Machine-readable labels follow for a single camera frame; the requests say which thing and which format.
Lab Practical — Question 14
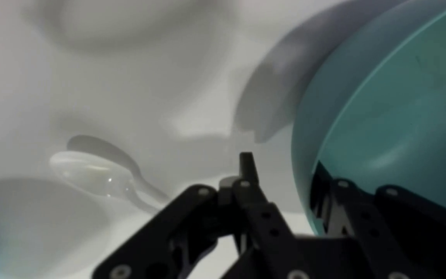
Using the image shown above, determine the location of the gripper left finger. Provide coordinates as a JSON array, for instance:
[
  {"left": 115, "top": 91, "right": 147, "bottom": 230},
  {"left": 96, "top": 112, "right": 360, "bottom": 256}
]
[{"left": 91, "top": 152, "right": 305, "bottom": 279}]

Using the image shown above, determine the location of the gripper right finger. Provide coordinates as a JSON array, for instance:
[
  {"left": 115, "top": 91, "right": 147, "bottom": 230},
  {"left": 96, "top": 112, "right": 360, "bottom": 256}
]
[{"left": 309, "top": 162, "right": 446, "bottom": 279}]

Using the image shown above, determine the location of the teal plastic bowl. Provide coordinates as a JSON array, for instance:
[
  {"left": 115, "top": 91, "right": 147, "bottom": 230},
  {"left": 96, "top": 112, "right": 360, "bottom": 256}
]
[{"left": 291, "top": 0, "right": 446, "bottom": 237}]

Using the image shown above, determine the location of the clear plastic spoon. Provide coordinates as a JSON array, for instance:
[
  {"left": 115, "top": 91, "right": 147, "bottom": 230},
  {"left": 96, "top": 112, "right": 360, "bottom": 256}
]
[{"left": 49, "top": 150, "right": 163, "bottom": 214}]

